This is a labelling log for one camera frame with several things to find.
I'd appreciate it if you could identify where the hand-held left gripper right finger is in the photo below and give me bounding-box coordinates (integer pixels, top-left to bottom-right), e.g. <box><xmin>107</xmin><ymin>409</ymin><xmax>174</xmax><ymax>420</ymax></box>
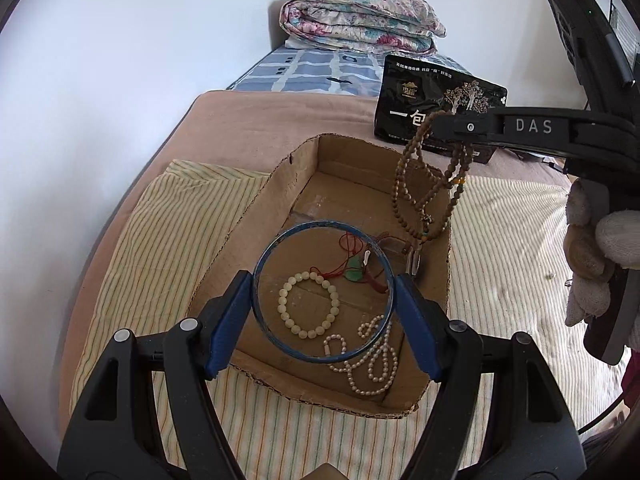
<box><xmin>392</xmin><ymin>272</ymin><xmax>588</xmax><ymax>480</ymax></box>

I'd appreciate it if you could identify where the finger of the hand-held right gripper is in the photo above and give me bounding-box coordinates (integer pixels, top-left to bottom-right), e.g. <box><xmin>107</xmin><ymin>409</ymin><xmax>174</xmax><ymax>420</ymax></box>
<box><xmin>427</xmin><ymin>107</ymin><xmax>640</xmax><ymax>161</ymax></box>

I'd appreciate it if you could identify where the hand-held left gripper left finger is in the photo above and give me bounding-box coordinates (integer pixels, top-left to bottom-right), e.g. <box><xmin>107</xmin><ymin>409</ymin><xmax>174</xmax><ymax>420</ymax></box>
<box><xmin>57</xmin><ymin>270</ymin><xmax>253</xmax><ymax>480</ymax></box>

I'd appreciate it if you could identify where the white bead bracelet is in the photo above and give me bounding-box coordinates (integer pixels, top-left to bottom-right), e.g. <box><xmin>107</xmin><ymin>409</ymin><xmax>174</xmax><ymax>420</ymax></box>
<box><xmin>276</xmin><ymin>270</ymin><xmax>341</xmax><ymax>338</ymax></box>

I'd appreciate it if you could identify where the white pearl necklace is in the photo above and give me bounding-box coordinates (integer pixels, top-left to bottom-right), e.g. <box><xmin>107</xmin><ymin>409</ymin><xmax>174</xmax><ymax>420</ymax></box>
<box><xmin>322</xmin><ymin>314</ymin><xmax>401</xmax><ymax>396</ymax></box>

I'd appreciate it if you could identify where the red cord jade pendant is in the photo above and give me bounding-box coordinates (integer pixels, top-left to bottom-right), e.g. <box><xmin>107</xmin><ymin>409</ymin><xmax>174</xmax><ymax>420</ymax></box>
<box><xmin>337</xmin><ymin>232</ymin><xmax>391</xmax><ymax>293</ymax></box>

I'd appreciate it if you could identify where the brown wooden bead necklace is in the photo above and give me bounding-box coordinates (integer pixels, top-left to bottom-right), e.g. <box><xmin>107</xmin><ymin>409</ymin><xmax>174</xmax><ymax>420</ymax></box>
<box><xmin>391</xmin><ymin>110</ymin><xmax>475</xmax><ymax>246</ymax></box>

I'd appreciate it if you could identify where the blue bangle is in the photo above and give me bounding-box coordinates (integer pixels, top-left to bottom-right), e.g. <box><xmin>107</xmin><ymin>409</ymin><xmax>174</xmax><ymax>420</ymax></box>
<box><xmin>252</xmin><ymin>220</ymin><xmax>398</xmax><ymax>363</ymax></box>

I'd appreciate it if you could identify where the cardboard box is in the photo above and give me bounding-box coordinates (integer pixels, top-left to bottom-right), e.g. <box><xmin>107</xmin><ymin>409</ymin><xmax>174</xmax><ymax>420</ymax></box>
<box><xmin>192</xmin><ymin>133</ymin><xmax>453</xmax><ymax>420</ymax></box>

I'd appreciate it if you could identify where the person's right hand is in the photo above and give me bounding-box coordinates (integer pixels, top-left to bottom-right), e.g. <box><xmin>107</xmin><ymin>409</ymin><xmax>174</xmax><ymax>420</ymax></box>
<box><xmin>564</xmin><ymin>177</ymin><xmax>640</xmax><ymax>328</ymax></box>

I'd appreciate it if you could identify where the striped hanging towel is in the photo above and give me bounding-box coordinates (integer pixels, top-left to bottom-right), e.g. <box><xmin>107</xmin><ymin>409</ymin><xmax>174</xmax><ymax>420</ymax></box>
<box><xmin>612</xmin><ymin>10</ymin><xmax>640</xmax><ymax>56</ymax></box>

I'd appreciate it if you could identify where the black snack bag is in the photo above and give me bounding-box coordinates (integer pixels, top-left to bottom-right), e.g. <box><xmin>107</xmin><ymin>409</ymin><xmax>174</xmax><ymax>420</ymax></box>
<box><xmin>374</xmin><ymin>54</ymin><xmax>508</xmax><ymax>165</ymax></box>

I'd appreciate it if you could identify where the striped blanket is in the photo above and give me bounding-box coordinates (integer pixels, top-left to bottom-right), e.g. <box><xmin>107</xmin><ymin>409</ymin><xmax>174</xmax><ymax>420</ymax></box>
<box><xmin>70</xmin><ymin>160</ymin><xmax>631</xmax><ymax>480</ymax></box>

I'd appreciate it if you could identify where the folded floral quilt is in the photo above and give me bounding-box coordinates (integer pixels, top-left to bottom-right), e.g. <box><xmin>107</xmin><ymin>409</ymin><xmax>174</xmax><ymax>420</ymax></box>
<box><xmin>280</xmin><ymin>0</ymin><xmax>447</xmax><ymax>56</ymax></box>

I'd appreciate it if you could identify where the blue checked mattress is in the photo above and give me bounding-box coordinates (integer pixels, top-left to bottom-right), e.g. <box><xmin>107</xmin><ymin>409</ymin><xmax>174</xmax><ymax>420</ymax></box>
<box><xmin>227</xmin><ymin>42</ymin><xmax>473</xmax><ymax>98</ymax></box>

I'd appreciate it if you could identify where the brown blanket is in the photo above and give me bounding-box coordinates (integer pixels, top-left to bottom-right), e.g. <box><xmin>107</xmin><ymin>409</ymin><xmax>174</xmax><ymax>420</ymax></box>
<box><xmin>57</xmin><ymin>90</ymin><xmax>576</xmax><ymax>411</ymax></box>

